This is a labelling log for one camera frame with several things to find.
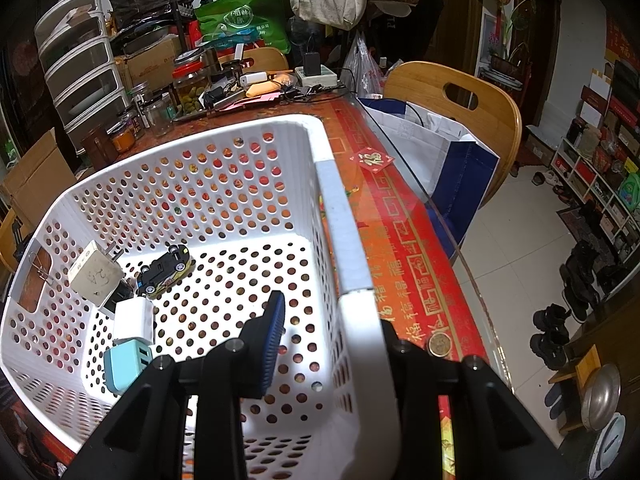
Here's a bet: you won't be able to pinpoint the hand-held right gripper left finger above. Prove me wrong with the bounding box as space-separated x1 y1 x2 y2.
65 291 287 480

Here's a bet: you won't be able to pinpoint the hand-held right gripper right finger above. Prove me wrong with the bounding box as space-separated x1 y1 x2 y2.
381 319 558 480

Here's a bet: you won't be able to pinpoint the white perforated plastic basket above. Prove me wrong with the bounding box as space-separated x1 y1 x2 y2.
0 114 401 480

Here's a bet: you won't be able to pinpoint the black toy car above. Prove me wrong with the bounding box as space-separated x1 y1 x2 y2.
136 242 195 300

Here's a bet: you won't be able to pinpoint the white USB charger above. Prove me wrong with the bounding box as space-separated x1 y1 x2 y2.
112 297 157 346

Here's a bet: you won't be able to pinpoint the teal USB charger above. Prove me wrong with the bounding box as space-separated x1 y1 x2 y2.
103 338 155 396

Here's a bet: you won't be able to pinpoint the cream wall charger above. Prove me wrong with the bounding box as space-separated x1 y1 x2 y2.
69 240 126 306

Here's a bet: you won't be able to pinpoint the black shoes pair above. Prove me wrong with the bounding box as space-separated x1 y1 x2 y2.
530 302 573 368

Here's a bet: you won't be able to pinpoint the blue slippers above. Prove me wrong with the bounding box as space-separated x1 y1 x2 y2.
544 380 571 421

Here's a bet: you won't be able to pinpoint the small wooden stool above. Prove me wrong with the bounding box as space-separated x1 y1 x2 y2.
547 345 601 433

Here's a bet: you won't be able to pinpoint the black sandals pair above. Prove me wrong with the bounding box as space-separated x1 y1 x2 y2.
560 240 601 321

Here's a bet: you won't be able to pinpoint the white and blue paper bag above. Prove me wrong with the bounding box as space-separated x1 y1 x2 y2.
356 97 501 266

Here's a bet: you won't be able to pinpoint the red paper square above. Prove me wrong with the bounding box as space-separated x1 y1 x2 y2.
348 146 396 173

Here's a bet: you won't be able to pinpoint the metal basin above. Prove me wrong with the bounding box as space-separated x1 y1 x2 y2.
580 364 622 431

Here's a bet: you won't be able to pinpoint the white round lid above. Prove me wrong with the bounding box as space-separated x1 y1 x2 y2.
587 412 627 478

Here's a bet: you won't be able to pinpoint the empty glass jar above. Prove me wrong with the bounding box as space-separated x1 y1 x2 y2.
145 97 176 138

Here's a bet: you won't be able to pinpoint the orange filled jar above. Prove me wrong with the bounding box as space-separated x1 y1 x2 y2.
111 119 136 153

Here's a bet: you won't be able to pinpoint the orange packet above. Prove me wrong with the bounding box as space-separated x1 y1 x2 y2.
244 80 283 98

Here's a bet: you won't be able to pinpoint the brown jar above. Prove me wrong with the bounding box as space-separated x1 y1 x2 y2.
80 125 118 168

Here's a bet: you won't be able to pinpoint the glass jar with red lid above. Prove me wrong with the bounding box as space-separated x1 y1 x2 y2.
172 55 211 113

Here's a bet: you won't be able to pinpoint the white power strip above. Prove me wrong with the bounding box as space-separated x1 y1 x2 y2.
294 64 341 87

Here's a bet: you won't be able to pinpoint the white shoe shelf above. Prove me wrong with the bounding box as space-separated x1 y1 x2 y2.
547 60 640 261

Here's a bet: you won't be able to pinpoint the white plastic bag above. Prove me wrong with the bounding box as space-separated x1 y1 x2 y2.
342 32 386 98

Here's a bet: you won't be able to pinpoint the open cardboard box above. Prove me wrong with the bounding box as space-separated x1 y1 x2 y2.
0 129 78 226

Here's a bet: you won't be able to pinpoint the closed cardboard box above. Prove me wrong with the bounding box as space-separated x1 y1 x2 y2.
115 35 183 91

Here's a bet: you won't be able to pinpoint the green shopping bag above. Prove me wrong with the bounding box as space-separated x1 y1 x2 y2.
194 0 292 53

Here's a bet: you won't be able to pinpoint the white plastic drawer tower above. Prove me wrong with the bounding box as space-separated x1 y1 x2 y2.
34 0 131 151

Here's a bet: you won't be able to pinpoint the potted plant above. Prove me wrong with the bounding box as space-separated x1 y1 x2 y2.
487 0 533 78

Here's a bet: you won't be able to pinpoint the dark wooden door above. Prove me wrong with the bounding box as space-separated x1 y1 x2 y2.
512 0 561 126

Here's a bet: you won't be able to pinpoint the red wall poster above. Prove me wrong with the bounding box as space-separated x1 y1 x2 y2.
604 12 640 66

